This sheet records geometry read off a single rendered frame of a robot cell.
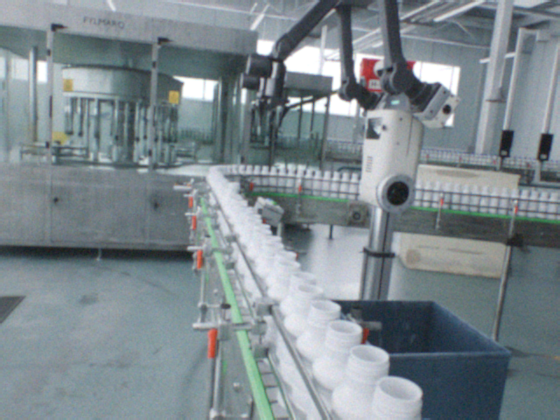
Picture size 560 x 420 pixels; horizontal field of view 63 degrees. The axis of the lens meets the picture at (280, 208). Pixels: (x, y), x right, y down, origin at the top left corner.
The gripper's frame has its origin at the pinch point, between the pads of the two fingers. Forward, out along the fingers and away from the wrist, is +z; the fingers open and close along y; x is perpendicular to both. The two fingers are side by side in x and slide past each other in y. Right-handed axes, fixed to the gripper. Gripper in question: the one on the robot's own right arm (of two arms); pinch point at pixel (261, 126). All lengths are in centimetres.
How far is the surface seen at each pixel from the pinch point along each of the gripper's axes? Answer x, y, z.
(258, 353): 131, 20, 35
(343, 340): 152, 16, 23
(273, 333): 129, 18, 33
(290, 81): -455, -115, -72
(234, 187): 46, 15, 21
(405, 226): -72, -112, 54
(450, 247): -257, -273, 112
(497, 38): -801, -685, -266
